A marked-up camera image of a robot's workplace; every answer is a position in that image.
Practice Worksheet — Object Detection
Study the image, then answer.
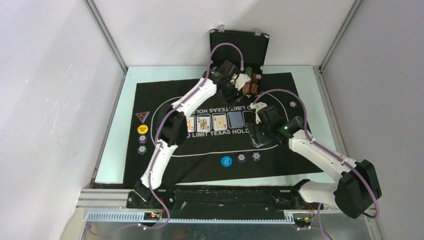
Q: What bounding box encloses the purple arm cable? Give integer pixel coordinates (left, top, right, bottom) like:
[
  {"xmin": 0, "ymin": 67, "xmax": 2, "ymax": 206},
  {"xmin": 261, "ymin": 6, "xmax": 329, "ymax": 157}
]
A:
[
  {"xmin": 147, "ymin": 43, "xmax": 246, "ymax": 231},
  {"xmin": 253, "ymin": 88, "xmax": 380, "ymax": 240}
]

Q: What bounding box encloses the blue card deck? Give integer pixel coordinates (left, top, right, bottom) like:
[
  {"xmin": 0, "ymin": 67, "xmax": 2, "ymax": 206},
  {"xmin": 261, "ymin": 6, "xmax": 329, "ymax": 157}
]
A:
[{"xmin": 253, "ymin": 141, "xmax": 270, "ymax": 148}]

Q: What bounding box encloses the green orange chip row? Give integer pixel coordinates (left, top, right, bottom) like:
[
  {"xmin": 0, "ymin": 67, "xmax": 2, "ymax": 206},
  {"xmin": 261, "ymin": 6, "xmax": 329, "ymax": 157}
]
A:
[{"xmin": 245, "ymin": 67, "xmax": 253, "ymax": 76}]

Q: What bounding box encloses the brown chip row in case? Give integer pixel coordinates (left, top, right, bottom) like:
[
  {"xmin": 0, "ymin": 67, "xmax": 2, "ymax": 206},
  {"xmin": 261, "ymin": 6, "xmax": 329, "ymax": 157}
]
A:
[{"xmin": 243, "ymin": 73, "xmax": 262, "ymax": 96}]

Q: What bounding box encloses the ten of diamonds card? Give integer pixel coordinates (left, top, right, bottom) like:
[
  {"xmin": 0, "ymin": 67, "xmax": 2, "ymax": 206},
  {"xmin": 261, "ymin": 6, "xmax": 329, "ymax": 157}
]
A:
[{"xmin": 186, "ymin": 115, "xmax": 196, "ymax": 133}]

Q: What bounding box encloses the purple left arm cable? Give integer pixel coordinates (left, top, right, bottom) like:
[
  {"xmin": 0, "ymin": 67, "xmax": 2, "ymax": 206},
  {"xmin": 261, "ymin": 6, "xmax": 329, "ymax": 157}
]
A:
[{"xmin": 147, "ymin": 43, "xmax": 246, "ymax": 231}]

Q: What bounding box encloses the black poker felt mat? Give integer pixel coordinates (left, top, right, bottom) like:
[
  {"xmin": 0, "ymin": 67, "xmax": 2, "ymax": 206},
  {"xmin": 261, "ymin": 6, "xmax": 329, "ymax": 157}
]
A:
[{"xmin": 123, "ymin": 73, "xmax": 330, "ymax": 188}]

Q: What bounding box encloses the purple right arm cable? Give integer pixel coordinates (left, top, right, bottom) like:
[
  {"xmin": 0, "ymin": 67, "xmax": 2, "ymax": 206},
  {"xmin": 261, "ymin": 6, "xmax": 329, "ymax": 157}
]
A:
[{"xmin": 253, "ymin": 88, "xmax": 380, "ymax": 240}]

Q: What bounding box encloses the purple chip bottom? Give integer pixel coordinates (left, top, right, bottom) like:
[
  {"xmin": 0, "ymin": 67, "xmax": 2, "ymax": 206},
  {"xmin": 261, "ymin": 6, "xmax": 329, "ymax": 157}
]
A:
[{"xmin": 236, "ymin": 152, "xmax": 246, "ymax": 163}]

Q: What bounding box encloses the blue yellow chip bottom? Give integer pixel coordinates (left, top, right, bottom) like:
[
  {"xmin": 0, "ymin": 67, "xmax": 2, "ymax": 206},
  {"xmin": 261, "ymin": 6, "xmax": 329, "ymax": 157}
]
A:
[{"xmin": 251, "ymin": 151, "xmax": 262, "ymax": 162}]

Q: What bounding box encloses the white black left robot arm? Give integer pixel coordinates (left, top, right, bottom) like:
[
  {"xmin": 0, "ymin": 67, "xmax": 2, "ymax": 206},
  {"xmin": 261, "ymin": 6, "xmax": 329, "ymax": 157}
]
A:
[{"xmin": 134, "ymin": 60, "xmax": 251, "ymax": 208}]

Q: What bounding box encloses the blue round button chip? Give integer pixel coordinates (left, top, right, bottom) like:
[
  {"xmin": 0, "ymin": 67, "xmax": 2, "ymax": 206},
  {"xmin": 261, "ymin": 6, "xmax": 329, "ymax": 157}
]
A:
[{"xmin": 220, "ymin": 155, "xmax": 233, "ymax": 168}]

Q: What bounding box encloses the black aluminium chip case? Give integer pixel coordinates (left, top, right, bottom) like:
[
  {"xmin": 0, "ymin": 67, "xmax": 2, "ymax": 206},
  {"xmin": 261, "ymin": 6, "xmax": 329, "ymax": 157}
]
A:
[{"xmin": 208, "ymin": 24, "xmax": 270, "ymax": 97}]

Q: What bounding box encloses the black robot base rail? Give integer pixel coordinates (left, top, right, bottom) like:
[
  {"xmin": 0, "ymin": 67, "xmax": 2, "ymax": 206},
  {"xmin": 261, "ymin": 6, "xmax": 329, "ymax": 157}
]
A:
[{"xmin": 126, "ymin": 185, "xmax": 318, "ymax": 221}]

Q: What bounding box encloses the yellow round button chip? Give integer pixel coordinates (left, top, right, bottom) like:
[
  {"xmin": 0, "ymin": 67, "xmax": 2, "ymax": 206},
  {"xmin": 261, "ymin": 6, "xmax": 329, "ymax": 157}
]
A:
[{"xmin": 137, "ymin": 124, "xmax": 149, "ymax": 135}]

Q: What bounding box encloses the red triangular all-in marker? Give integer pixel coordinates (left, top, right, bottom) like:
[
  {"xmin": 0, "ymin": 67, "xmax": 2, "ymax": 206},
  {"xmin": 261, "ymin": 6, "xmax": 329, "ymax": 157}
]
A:
[{"xmin": 135, "ymin": 111, "xmax": 150, "ymax": 124}]

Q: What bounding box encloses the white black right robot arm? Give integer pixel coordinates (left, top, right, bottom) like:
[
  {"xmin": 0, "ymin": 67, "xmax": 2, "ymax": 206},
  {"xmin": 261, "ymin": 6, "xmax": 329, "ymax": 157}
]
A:
[{"xmin": 247, "ymin": 102, "xmax": 382, "ymax": 219}]

